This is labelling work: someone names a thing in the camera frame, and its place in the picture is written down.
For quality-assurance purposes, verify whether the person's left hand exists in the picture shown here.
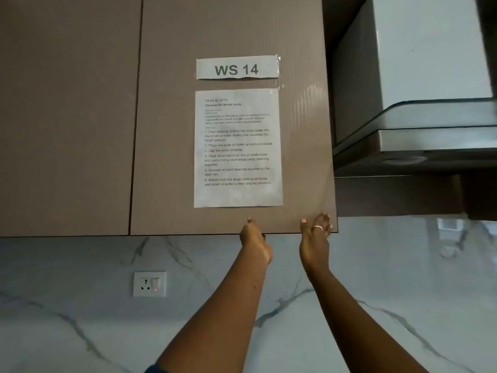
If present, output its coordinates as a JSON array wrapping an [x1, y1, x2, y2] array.
[[239, 217, 274, 266]]

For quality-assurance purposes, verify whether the person's right hand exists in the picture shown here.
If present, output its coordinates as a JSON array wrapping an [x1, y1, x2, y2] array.
[[299, 212, 334, 273]]

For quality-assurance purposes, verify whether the brown cabinet door with papers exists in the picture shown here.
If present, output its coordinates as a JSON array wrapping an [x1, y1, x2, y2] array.
[[130, 0, 339, 237]]

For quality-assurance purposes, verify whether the person's right forearm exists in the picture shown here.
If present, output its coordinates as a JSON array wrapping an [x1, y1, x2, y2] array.
[[306, 266, 430, 373]]

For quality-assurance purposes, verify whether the person's left forearm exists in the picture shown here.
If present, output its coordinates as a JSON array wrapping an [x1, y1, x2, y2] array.
[[153, 260, 272, 373]]

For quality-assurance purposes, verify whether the plain brown cabinet door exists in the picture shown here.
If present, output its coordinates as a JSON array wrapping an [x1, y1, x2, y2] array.
[[0, 0, 143, 238]]

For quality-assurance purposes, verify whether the white printed instruction sheet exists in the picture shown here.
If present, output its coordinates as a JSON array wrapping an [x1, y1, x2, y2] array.
[[194, 88, 284, 209]]

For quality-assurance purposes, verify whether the small white paper label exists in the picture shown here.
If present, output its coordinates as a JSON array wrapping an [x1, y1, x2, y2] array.
[[195, 54, 280, 80]]

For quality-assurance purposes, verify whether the steel range hood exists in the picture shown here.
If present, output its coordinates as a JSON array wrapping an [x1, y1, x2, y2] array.
[[332, 0, 497, 221]]

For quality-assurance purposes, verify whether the white wall socket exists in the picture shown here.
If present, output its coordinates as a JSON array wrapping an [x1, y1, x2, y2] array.
[[133, 271, 167, 298]]

